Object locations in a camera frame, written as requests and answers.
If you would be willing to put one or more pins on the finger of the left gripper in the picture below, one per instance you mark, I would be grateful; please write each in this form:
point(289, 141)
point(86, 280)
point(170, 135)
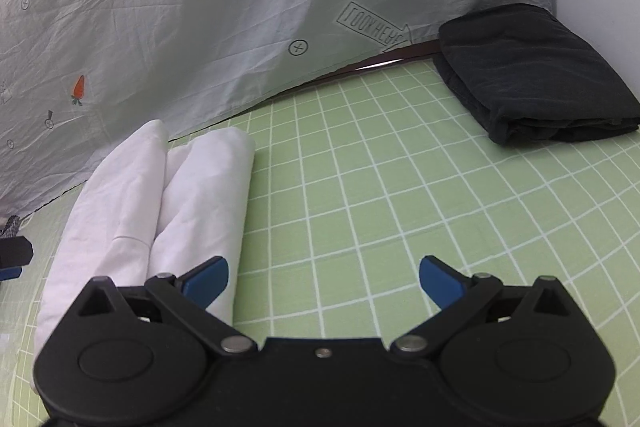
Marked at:
point(15, 253)

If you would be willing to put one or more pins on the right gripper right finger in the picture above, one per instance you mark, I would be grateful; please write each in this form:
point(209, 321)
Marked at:
point(516, 355)

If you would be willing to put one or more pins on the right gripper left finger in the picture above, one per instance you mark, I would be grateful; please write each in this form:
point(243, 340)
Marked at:
point(136, 355)

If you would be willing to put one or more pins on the white trousers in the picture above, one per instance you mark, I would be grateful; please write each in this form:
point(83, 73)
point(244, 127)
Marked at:
point(151, 208)

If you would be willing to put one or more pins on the blue checked shirt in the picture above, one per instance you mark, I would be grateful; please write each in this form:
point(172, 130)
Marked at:
point(11, 227)

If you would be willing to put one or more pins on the green grid cutting mat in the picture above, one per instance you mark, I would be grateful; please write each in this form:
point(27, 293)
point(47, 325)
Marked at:
point(354, 182)

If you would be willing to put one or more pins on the folded black garment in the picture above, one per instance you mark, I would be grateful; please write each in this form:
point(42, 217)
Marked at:
point(524, 76)

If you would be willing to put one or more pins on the white carrot-print sheet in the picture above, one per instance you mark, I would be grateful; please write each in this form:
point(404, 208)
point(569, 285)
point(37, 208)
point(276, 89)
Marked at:
point(79, 76)

